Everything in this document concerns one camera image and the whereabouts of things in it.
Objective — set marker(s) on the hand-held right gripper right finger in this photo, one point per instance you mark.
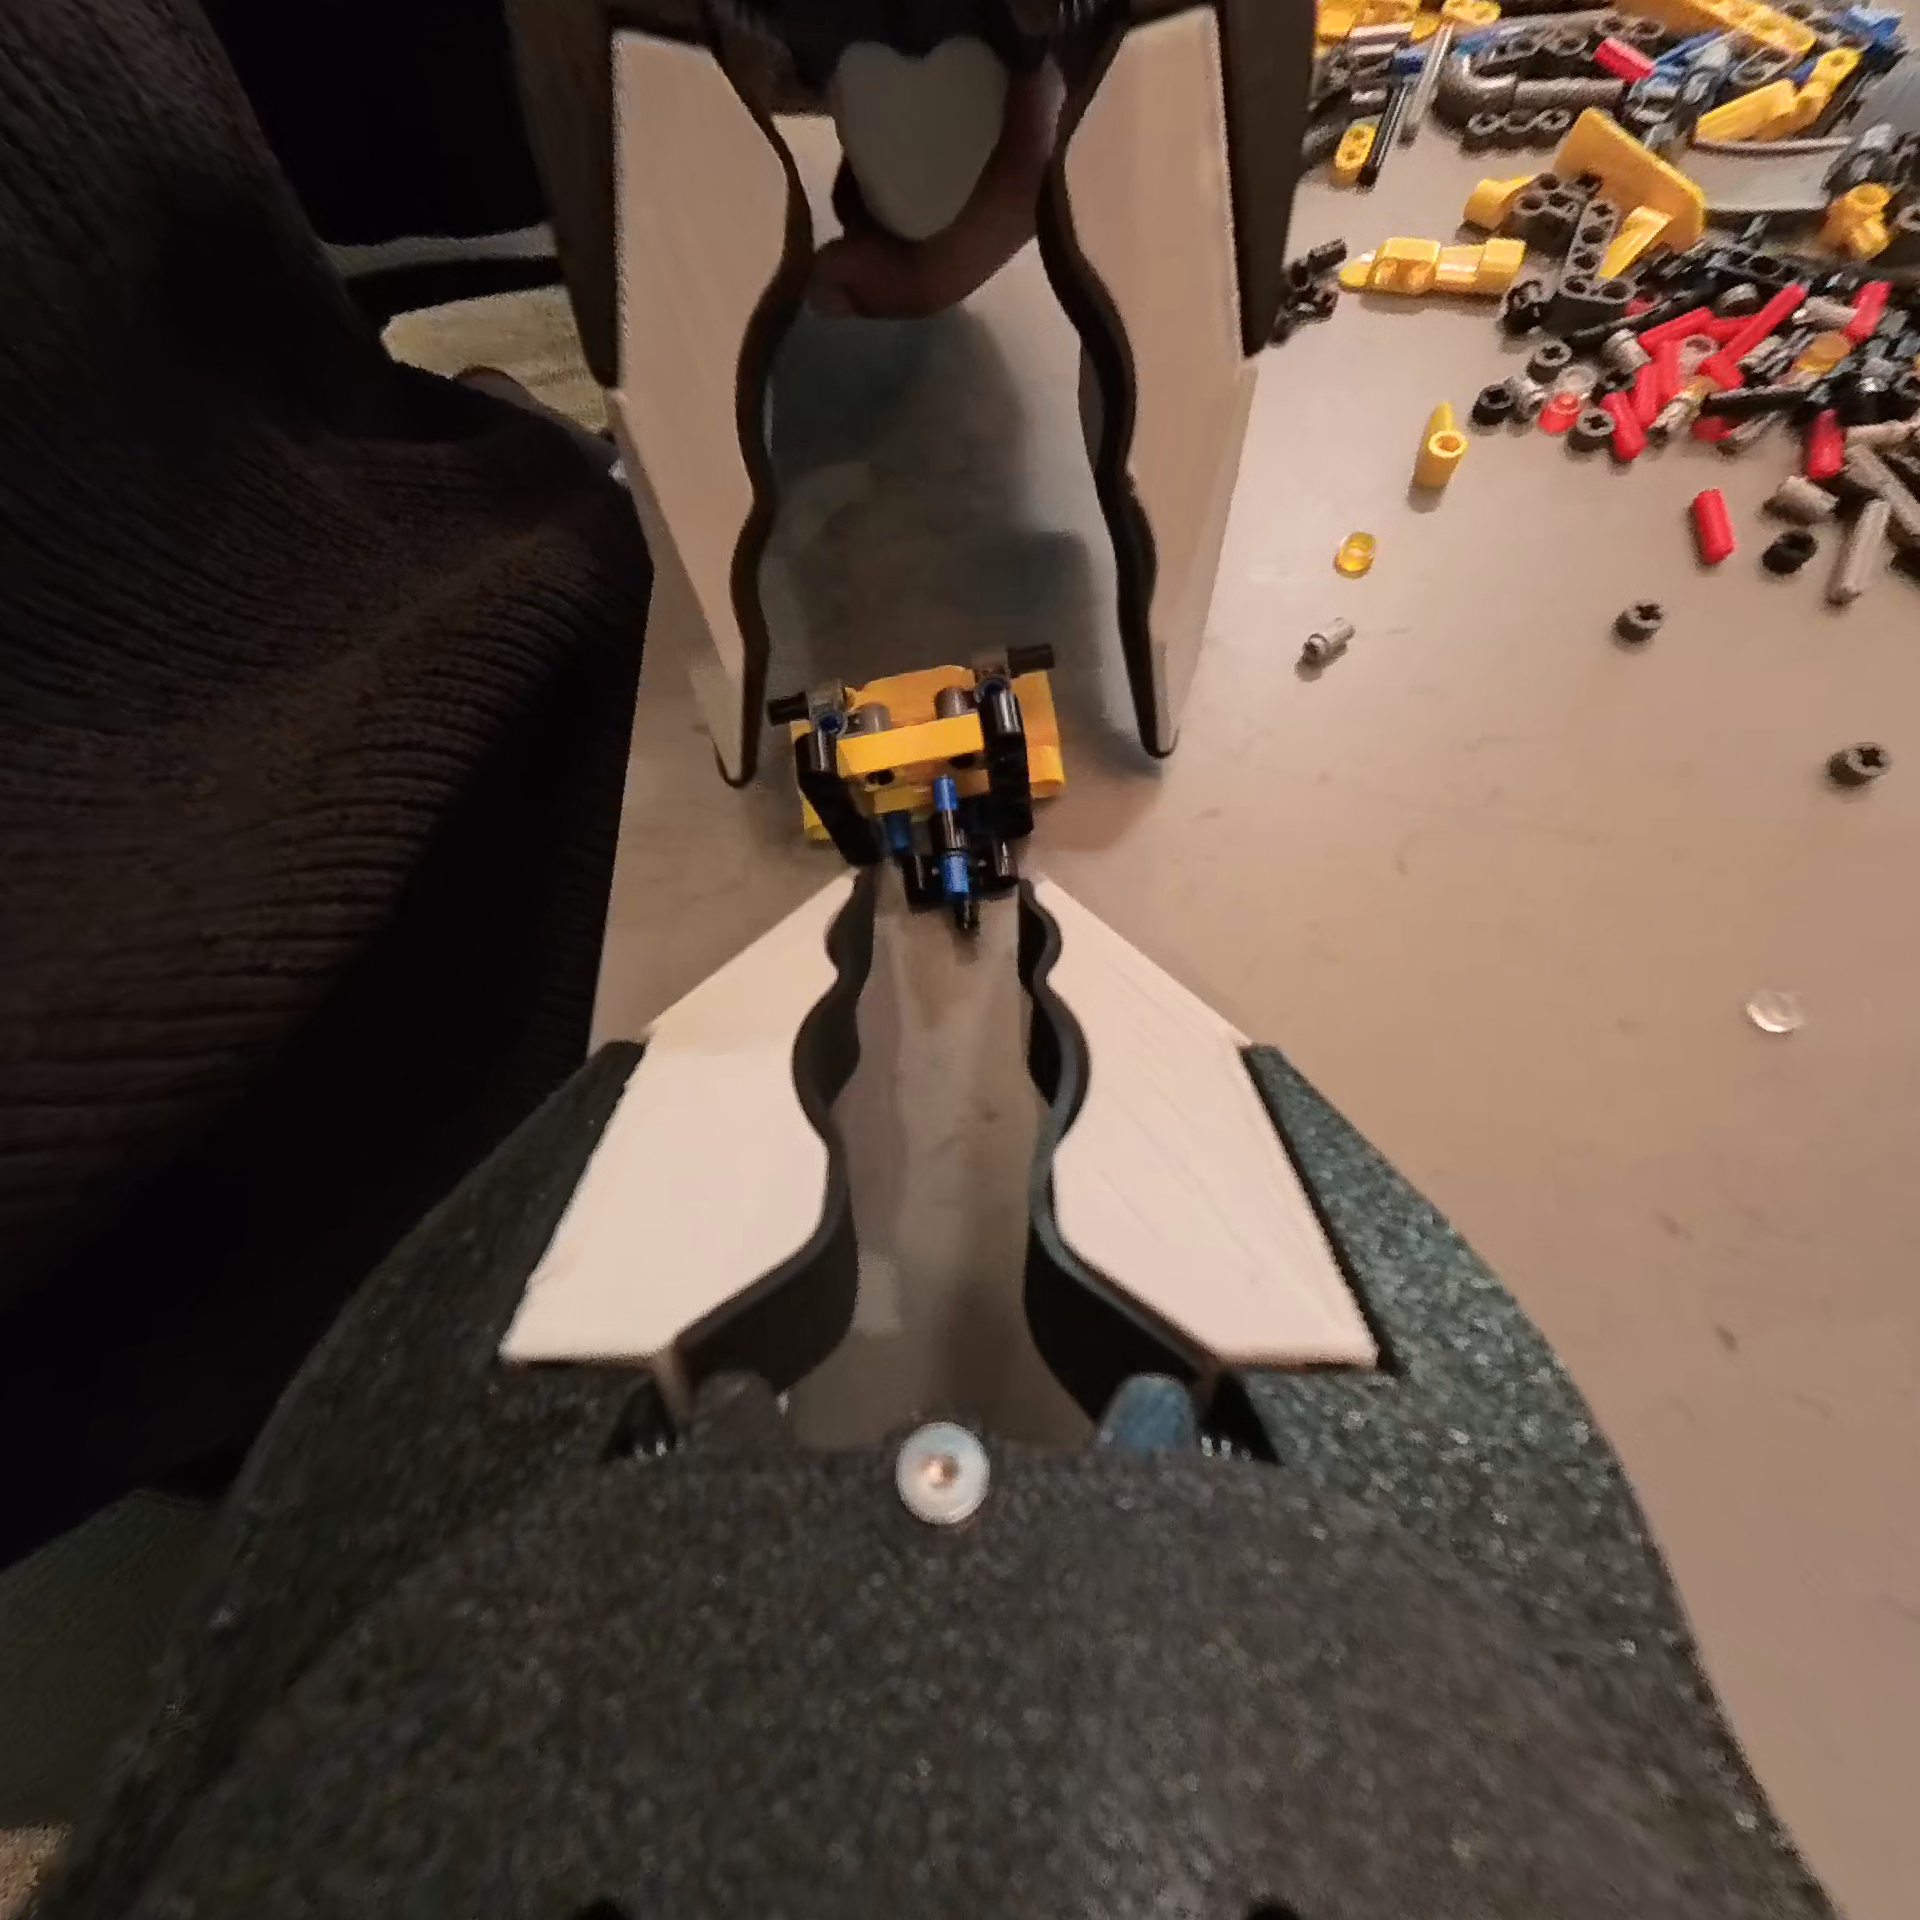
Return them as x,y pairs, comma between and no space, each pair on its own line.
1184,1199

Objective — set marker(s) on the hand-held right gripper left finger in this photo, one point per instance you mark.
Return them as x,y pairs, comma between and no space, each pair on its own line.
691,1185

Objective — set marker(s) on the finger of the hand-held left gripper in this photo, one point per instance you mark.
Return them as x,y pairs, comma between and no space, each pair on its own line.
1177,301
681,301

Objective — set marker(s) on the blue connector pin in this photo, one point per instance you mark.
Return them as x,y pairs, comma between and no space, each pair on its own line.
951,869

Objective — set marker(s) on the pile of toy building pieces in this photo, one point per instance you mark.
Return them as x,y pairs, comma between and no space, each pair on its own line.
1680,225

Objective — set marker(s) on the small yellow toy brick assembly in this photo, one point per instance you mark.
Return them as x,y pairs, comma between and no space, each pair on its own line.
914,744

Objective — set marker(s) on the person's left hand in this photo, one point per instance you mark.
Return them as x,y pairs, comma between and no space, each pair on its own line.
974,254

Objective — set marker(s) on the black cross connector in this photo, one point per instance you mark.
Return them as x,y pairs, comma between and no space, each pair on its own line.
1305,278

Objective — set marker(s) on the yellow curved panel piece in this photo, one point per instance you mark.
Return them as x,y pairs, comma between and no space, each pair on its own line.
1431,265

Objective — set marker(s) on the yellow tooth piece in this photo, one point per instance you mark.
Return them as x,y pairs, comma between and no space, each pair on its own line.
1440,449

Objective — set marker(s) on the orange round stud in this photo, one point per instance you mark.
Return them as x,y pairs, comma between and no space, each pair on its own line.
1357,552

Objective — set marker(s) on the light grey toy pin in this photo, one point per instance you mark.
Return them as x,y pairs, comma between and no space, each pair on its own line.
1325,643

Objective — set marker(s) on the dark grey toy bush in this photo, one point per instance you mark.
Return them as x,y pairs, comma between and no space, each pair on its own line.
1640,619
1860,762

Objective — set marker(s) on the red toy pin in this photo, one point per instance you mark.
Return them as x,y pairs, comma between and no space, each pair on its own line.
1710,524

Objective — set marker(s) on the clear round stud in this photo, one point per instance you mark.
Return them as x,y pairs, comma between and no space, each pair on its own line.
1773,1014

